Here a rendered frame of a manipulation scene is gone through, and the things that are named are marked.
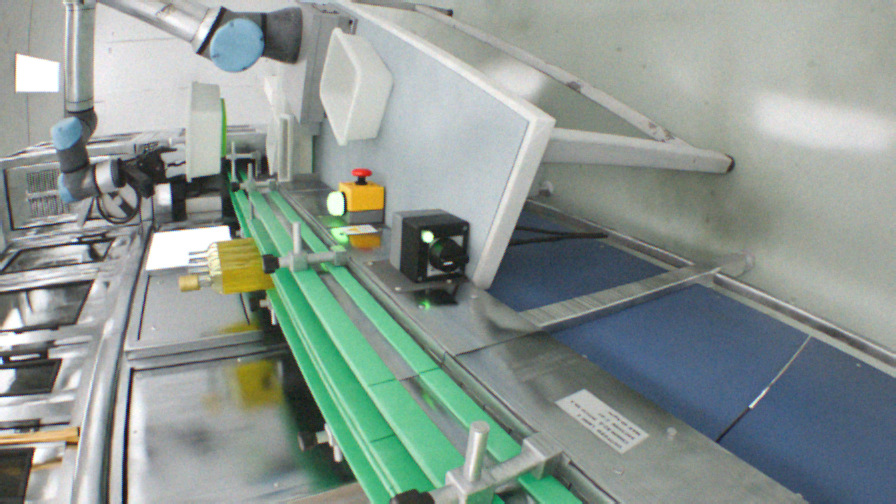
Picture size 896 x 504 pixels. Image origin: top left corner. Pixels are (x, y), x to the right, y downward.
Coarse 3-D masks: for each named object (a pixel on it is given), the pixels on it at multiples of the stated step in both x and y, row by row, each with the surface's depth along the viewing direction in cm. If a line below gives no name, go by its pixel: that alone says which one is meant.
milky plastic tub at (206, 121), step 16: (192, 80) 82; (192, 96) 78; (208, 96) 81; (192, 112) 73; (208, 112) 75; (224, 112) 82; (192, 128) 74; (208, 128) 76; (224, 128) 80; (192, 144) 76; (208, 144) 79; (224, 144) 82; (192, 160) 78; (208, 160) 81; (192, 176) 81
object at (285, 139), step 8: (280, 120) 126; (288, 120) 114; (280, 128) 128; (288, 128) 129; (280, 136) 128; (288, 136) 115; (280, 144) 129; (288, 144) 116; (280, 152) 130; (288, 152) 117; (280, 160) 131; (288, 160) 117; (280, 168) 132; (288, 168) 118; (280, 176) 133; (288, 176) 119
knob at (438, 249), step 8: (440, 240) 57; (448, 240) 57; (432, 248) 57; (440, 248) 56; (448, 248) 56; (456, 248) 57; (432, 256) 57; (440, 256) 56; (448, 256) 56; (456, 256) 56; (464, 256) 56; (432, 264) 57; (440, 264) 55; (448, 264) 55; (456, 264) 56; (448, 272) 57
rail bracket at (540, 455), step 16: (480, 432) 25; (480, 448) 25; (528, 448) 30; (544, 448) 30; (560, 448) 30; (464, 464) 26; (480, 464) 26; (496, 464) 29; (512, 464) 29; (528, 464) 29; (544, 464) 29; (560, 464) 30; (448, 480) 27; (464, 480) 26; (480, 480) 26; (496, 480) 27; (400, 496) 25; (416, 496) 25; (432, 496) 25; (448, 496) 26; (464, 496) 25; (480, 496) 26
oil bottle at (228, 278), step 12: (228, 264) 90; (240, 264) 90; (252, 264) 91; (216, 276) 85; (228, 276) 87; (240, 276) 88; (252, 276) 90; (264, 276) 91; (216, 288) 86; (228, 288) 87; (240, 288) 89; (252, 288) 90; (264, 288) 92
